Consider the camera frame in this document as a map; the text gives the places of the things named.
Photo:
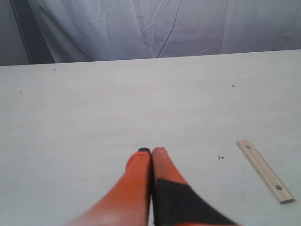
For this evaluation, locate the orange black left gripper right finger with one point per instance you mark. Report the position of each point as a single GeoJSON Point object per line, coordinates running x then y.
{"type": "Point", "coordinates": [175, 203]}

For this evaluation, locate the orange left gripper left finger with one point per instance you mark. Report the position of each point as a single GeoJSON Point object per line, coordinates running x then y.
{"type": "Point", "coordinates": [128, 202]}

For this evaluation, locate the wood strip with two magnets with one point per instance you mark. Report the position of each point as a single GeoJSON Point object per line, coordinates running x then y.
{"type": "Point", "coordinates": [271, 180]}

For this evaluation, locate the white backdrop cloth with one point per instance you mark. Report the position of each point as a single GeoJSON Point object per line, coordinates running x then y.
{"type": "Point", "coordinates": [63, 31]}

